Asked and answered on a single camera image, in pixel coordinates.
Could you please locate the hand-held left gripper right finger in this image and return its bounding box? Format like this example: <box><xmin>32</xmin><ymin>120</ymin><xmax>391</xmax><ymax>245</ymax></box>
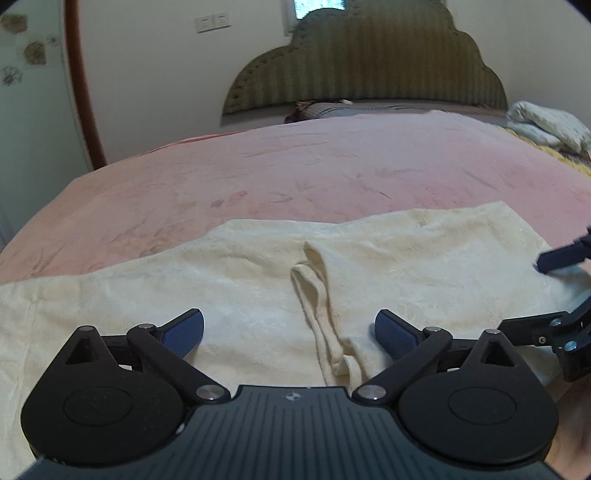
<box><xmin>350</xmin><ymin>309</ymin><xmax>523</xmax><ymax>409</ymax></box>

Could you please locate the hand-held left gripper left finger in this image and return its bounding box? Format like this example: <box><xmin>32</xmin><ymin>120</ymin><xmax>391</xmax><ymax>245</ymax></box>
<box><xmin>64</xmin><ymin>308</ymin><xmax>232</xmax><ymax>408</ymax></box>

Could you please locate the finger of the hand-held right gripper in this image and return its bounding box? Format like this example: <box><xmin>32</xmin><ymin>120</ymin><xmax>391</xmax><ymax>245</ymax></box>
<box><xmin>536</xmin><ymin>225</ymin><xmax>591</xmax><ymax>274</ymax></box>
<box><xmin>497</xmin><ymin>295</ymin><xmax>591</xmax><ymax>354</ymax></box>

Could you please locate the cream towel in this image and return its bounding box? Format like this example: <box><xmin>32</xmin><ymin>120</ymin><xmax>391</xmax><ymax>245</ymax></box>
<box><xmin>0</xmin><ymin>202</ymin><xmax>591</xmax><ymax>477</ymax></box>

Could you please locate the person's right forearm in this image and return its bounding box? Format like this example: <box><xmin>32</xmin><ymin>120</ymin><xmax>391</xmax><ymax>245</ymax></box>
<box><xmin>547</xmin><ymin>381</ymin><xmax>591</xmax><ymax>480</ymax></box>

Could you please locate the yellow blanket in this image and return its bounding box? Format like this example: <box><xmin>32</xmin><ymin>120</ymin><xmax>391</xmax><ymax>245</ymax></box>
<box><xmin>501</xmin><ymin>124</ymin><xmax>591</xmax><ymax>180</ymax></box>

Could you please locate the white folded cloth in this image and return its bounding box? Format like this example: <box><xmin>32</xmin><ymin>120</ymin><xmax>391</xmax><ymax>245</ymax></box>
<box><xmin>505</xmin><ymin>100</ymin><xmax>591</xmax><ymax>156</ymax></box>

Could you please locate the pink bed blanket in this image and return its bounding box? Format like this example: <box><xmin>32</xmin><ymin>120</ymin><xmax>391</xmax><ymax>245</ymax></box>
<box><xmin>0</xmin><ymin>111</ymin><xmax>591</xmax><ymax>283</ymax></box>

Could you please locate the grey striped pillow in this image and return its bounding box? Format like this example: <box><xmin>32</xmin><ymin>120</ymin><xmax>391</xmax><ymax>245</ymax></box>
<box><xmin>283</xmin><ymin>99</ymin><xmax>509</xmax><ymax>126</ymax></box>

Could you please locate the olive striped padded headboard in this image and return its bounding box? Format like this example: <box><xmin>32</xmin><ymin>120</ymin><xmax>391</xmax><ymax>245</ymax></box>
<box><xmin>222</xmin><ymin>0</ymin><xmax>509</xmax><ymax>117</ymax></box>

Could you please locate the window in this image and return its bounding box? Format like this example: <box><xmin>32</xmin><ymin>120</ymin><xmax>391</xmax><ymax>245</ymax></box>
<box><xmin>293</xmin><ymin>0</ymin><xmax>348</xmax><ymax>20</ymax></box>

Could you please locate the brown wooden wardrobe frame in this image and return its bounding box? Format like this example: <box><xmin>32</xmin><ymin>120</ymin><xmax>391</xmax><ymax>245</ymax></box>
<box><xmin>64</xmin><ymin>0</ymin><xmax>108</xmax><ymax>169</ymax></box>

